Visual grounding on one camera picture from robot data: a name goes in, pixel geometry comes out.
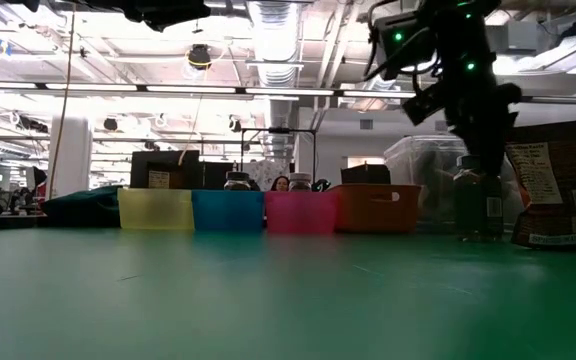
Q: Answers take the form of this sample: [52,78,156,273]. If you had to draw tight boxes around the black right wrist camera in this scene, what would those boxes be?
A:
[371,11,438,77]

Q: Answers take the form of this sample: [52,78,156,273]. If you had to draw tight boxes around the brown spice pouch white label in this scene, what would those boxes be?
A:
[505,119,576,252]

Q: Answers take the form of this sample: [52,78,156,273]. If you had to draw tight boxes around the white column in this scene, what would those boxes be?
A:
[48,116,93,199]

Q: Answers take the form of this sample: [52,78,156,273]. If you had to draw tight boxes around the pink plastic bin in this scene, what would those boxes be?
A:
[264,191,341,235]

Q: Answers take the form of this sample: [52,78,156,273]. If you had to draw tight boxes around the yellow plastic bin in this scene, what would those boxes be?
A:
[117,187,195,232]

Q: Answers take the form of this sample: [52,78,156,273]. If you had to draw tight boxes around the black ceiling dome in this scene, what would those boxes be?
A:
[187,43,214,71]

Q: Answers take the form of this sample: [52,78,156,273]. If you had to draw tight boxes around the dark spice jar grey lid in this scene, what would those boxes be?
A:
[223,171,253,192]

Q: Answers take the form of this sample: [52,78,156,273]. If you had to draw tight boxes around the silver ribbed ventilation duct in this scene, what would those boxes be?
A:
[245,0,312,156]

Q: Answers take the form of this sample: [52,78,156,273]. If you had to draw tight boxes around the green herb jar black lid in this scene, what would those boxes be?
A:
[451,153,506,243]

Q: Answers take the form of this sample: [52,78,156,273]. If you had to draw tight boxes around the dark green bag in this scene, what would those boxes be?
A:
[41,185,122,229]

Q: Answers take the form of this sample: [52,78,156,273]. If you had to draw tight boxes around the orange plastic bin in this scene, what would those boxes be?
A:
[327,183,423,235]

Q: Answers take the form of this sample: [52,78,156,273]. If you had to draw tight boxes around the black box with label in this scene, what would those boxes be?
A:
[130,149,202,190]

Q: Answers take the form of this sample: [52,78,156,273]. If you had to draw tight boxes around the black case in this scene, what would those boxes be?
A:
[340,164,392,186]

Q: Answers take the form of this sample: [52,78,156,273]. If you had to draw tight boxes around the hanging thin cable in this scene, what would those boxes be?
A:
[47,0,78,199]

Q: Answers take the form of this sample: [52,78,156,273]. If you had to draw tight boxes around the long ceiling light bar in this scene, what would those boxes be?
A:
[0,81,419,100]

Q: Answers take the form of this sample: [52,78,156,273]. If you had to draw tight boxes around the clear plastic storage box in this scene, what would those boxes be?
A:
[383,134,525,234]

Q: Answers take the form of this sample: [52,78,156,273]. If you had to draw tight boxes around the blue plastic bin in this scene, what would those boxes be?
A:
[191,189,266,233]

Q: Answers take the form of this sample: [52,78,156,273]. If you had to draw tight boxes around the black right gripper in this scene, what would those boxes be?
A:
[401,2,523,177]

